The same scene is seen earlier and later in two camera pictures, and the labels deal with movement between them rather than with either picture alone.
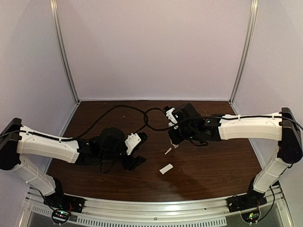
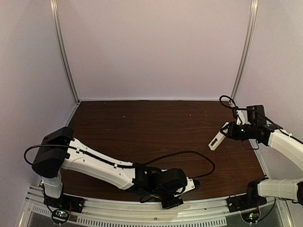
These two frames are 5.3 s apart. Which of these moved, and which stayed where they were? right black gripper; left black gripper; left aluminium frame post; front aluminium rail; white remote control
Moved: white remote control; left black gripper; right black gripper
Stayed: left aluminium frame post; front aluminium rail
